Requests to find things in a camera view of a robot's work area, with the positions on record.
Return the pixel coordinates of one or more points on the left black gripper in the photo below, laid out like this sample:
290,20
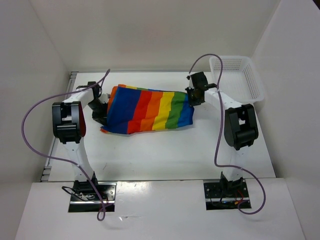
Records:
101,118

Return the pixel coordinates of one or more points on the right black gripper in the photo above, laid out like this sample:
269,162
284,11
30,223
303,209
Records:
192,102

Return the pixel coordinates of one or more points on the rainbow striped shorts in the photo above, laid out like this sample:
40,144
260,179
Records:
134,110

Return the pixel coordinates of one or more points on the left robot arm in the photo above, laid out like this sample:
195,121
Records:
69,126

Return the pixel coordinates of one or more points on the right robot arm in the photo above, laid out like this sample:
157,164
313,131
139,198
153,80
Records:
238,127

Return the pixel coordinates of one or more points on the white plastic basket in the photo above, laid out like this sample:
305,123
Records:
239,78

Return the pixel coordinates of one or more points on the metal rail table edge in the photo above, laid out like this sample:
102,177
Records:
57,121

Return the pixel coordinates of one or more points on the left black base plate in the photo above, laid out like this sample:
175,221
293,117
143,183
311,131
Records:
83,198

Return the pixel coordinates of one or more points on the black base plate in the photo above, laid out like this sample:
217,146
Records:
83,198
217,199

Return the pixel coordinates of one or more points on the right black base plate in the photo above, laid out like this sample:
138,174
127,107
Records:
217,199

